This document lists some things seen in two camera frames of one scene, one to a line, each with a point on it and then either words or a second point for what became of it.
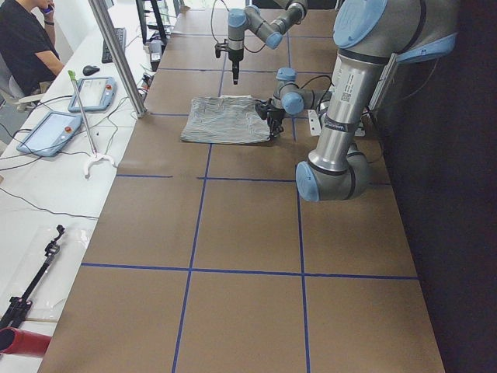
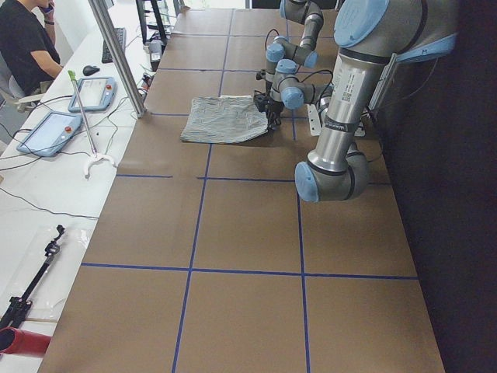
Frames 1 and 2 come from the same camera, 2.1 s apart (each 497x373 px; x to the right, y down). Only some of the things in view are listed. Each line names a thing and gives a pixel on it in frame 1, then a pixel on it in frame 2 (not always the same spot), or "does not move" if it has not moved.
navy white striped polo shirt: x=225 y=120 does not move
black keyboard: x=121 y=35 does not move
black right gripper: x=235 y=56 -> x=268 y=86
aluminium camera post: x=137 y=102 does not move
